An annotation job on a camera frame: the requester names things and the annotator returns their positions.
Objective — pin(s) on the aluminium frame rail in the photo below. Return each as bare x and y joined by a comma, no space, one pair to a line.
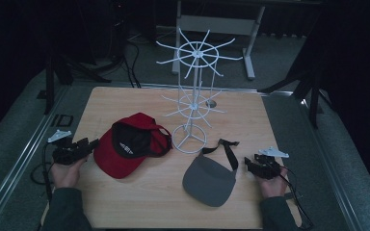
22,157
329,160

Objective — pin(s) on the grey sun visor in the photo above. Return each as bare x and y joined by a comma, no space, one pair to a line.
208,183

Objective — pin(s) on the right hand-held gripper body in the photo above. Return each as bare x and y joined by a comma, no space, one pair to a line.
268,166

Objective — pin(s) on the round metal table grommet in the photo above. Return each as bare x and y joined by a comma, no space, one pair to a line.
210,103

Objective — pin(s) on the person's left hand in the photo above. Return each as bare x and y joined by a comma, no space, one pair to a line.
66,174

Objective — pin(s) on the black tripod stand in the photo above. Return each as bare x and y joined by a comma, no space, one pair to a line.
49,86
314,96

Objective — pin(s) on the desk with white legs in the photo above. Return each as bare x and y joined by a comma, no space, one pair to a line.
216,25

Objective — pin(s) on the red baseball cap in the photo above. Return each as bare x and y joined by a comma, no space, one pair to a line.
115,163

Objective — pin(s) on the black rectangular floor bracket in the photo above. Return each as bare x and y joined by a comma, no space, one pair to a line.
58,120

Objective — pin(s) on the person's right hand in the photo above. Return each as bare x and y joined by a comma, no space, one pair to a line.
273,187

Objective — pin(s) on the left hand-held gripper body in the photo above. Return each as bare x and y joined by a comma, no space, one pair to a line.
66,153

